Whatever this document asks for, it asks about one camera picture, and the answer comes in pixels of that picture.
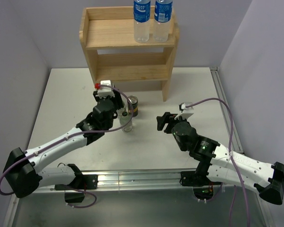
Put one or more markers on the blue label water bottle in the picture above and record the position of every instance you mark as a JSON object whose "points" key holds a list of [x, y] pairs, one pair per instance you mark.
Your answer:
{"points": [[162, 17]]}

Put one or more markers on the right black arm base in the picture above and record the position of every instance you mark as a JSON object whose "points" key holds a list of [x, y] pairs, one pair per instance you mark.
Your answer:
{"points": [[204, 190]]}

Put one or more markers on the front clear glass bottle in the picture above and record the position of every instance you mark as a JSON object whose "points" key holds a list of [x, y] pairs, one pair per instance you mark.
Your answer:
{"points": [[126, 121]]}

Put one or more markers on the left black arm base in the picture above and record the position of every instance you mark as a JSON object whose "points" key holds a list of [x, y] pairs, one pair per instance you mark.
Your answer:
{"points": [[76, 193]]}

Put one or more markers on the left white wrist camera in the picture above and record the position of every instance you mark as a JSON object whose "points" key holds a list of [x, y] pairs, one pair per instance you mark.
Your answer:
{"points": [[104, 89]]}

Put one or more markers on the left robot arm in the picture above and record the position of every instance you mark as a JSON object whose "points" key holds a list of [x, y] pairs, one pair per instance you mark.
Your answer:
{"points": [[26, 171]]}

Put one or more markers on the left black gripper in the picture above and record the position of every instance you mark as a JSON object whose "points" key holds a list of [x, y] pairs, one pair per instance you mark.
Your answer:
{"points": [[117, 100]]}

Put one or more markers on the aluminium front rail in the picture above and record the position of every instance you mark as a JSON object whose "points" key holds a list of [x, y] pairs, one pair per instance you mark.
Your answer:
{"points": [[144, 179]]}

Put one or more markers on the wooden two-tier shelf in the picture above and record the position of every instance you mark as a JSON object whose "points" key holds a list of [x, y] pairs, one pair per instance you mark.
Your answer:
{"points": [[107, 40]]}

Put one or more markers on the black can yellow label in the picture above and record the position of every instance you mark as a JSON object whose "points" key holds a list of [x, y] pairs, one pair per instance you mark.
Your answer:
{"points": [[132, 106]]}

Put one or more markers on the aluminium side rail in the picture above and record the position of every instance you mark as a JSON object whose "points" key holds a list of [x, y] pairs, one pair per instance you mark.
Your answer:
{"points": [[236, 143]]}

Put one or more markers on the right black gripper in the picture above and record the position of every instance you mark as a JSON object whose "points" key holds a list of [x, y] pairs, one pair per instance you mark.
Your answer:
{"points": [[169, 117]]}

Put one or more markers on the clear glass bottle green cap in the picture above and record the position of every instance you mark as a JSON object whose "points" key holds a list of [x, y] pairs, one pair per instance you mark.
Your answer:
{"points": [[121, 110]]}

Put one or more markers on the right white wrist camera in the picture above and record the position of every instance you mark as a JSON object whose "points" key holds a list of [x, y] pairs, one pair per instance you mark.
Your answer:
{"points": [[186, 110]]}

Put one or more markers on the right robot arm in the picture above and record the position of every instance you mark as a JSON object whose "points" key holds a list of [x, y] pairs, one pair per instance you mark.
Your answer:
{"points": [[218, 164]]}

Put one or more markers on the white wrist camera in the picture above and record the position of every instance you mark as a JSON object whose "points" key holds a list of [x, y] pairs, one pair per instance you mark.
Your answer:
{"points": [[186, 110], [104, 89]]}

